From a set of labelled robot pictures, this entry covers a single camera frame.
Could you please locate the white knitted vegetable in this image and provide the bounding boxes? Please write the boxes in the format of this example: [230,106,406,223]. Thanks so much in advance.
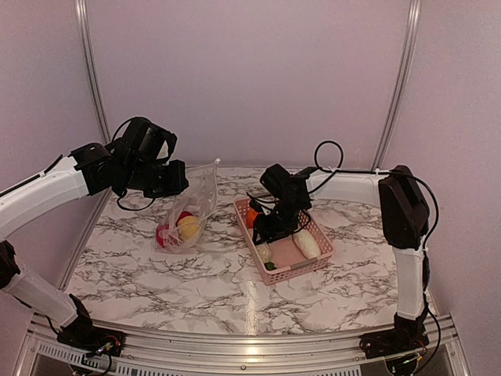
[292,230,321,259]
[255,243,272,264]

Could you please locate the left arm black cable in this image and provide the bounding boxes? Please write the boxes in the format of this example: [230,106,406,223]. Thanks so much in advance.
[111,117,157,212]

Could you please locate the pink plastic basket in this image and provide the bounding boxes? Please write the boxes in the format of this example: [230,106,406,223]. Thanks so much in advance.
[233,198,335,286]

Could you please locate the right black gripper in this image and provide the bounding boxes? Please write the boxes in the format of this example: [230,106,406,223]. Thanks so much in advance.
[252,197,306,245]

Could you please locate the aluminium front rail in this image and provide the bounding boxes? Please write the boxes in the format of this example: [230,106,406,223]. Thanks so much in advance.
[13,314,471,375]

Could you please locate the left aluminium frame post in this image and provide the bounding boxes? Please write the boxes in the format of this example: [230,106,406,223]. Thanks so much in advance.
[74,0,111,143]

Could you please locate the red knitted apple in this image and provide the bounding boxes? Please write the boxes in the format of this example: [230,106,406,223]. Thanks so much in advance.
[156,211,194,248]

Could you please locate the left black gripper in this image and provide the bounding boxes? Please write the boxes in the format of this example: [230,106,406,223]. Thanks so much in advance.
[122,158,188,198]

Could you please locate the clear zip top bag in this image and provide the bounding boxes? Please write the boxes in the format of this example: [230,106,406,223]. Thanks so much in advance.
[154,158,221,254]

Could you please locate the right aluminium frame post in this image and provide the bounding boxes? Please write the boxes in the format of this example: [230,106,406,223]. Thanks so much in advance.
[371,0,422,170]

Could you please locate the orange knitted fruit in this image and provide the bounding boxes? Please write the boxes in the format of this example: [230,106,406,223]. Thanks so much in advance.
[246,208,258,229]

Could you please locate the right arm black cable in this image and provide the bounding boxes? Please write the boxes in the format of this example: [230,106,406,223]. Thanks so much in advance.
[305,140,439,251]

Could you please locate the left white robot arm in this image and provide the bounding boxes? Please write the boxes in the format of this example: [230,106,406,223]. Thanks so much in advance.
[1,117,189,349]

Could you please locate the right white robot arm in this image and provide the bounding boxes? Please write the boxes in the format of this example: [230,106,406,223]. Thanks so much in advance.
[249,164,436,351]

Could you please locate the aluminium frame post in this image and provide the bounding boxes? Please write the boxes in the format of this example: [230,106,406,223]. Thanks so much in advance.
[371,0,422,170]
[74,0,111,143]

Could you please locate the yellow knitted fruit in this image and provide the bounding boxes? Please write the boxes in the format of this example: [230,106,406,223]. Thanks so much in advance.
[177,215,199,242]

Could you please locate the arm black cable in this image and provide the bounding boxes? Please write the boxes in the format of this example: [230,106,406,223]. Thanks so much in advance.
[111,117,157,212]
[305,140,439,251]

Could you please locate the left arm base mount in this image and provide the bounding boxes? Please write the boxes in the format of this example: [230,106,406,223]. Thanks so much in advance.
[57,295,125,356]

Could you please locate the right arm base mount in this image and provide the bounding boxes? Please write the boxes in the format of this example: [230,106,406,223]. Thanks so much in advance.
[359,310,430,359]

